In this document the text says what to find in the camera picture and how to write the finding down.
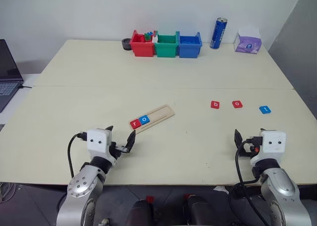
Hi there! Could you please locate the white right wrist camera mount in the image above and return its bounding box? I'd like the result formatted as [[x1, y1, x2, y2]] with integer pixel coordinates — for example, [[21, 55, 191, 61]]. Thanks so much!
[[249, 129, 287, 167]]

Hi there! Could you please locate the dark grey laptop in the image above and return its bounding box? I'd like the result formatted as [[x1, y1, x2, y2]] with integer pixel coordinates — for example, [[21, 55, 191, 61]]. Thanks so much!
[[0, 39, 25, 113]]

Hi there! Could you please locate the green plastic bin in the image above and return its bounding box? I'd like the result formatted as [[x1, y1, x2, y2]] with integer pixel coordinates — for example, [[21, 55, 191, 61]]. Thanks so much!
[[154, 30, 180, 58]]

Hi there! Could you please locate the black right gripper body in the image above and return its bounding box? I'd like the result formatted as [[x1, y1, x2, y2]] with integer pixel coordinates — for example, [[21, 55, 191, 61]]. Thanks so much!
[[237, 141, 258, 159]]

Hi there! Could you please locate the red letter tile r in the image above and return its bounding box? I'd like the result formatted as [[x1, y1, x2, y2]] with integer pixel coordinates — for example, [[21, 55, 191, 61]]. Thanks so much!
[[129, 119, 143, 130]]

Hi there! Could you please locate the blue letter tile o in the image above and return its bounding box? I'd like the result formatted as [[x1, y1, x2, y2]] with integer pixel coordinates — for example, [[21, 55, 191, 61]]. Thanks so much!
[[138, 114, 151, 126]]

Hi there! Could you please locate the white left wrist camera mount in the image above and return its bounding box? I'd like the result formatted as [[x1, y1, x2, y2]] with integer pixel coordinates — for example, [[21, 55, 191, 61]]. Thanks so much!
[[86, 128, 119, 166]]

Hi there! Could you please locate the red plastic bin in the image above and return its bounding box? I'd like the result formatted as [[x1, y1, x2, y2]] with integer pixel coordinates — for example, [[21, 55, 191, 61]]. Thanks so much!
[[130, 29, 158, 58]]

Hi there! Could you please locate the blue drink can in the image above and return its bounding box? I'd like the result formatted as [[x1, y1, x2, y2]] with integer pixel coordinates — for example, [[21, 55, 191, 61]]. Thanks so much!
[[210, 17, 228, 50]]

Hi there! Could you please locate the thin loose cables bundle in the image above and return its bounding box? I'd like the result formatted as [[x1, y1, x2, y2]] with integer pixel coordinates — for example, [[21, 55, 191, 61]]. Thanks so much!
[[0, 182, 17, 203]]

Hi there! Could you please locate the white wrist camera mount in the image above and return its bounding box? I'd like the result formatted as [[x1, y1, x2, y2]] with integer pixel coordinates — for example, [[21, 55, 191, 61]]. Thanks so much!
[[86, 128, 119, 166], [249, 129, 287, 167]]

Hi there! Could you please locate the purple tissue box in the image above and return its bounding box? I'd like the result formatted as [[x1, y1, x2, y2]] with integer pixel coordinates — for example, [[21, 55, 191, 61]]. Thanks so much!
[[234, 29, 263, 55]]

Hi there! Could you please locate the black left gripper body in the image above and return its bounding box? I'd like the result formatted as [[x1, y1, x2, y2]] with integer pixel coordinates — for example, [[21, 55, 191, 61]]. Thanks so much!
[[108, 141, 128, 160]]

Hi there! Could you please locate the wooden letter tray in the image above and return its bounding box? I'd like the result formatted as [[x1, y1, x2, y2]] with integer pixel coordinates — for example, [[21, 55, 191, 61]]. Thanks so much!
[[133, 104, 176, 135]]

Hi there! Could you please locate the dark rounded shape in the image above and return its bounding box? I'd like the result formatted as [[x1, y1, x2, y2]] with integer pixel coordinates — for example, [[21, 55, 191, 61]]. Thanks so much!
[[129, 199, 155, 226], [184, 194, 216, 226]]

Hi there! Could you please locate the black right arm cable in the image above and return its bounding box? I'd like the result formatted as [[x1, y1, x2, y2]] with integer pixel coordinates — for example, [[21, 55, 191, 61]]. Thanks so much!
[[228, 136, 267, 226]]

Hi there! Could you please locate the black round holder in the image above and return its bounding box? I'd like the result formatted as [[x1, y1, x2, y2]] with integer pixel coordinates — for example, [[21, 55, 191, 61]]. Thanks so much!
[[121, 38, 133, 52]]

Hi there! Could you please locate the blue plastic bin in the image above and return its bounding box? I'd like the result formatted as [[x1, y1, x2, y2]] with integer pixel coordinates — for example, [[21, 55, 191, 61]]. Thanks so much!
[[178, 31, 203, 59]]

